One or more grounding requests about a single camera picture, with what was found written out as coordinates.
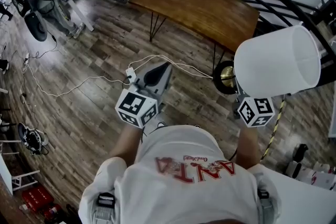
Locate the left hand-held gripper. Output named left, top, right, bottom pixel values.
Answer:
left=114, top=62, right=174, bottom=129

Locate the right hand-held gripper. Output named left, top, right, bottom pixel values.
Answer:
left=233, top=79, right=276, bottom=129

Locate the white shade lamp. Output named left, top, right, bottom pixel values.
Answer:
left=212, top=25, right=321, bottom=98

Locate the person's left forearm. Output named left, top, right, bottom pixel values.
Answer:
left=110, top=122, right=144, bottom=166

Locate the person's right forearm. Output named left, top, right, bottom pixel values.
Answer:
left=235, top=126, right=260, bottom=169

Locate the yellow black striped tape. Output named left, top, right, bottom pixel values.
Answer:
left=260, top=97, right=286, bottom=164

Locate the black bag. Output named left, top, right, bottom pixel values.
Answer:
left=292, top=143, right=309, bottom=164

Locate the person's white t-shirt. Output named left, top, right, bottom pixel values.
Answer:
left=78, top=124, right=283, bottom=224

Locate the white cardboard box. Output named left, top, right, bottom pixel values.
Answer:
left=299, top=165, right=336, bottom=190

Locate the grey sneaker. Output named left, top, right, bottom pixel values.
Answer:
left=17, top=122, right=49, bottom=156

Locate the wooden table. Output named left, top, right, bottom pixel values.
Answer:
left=128, top=0, right=260, bottom=80

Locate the black office chair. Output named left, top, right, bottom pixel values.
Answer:
left=10, top=0, right=48, bottom=42

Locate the red fire extinguisher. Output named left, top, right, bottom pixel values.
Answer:
left=43, top=203, right=63, bottom=220

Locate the red fire extinguisher box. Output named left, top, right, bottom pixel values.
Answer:
left=20, top=186, right=55, bottom=212

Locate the white cable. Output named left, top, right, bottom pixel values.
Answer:
left=22, top=54, right=214, bottom=98

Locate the grey shoulder strap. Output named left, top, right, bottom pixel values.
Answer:
left=94, top=192, right=117, bottom=224
left=257, top=188, right=276, bottom=224

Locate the white stool frame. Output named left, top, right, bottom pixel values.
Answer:
left=10, top=169, right=40, bottom=193

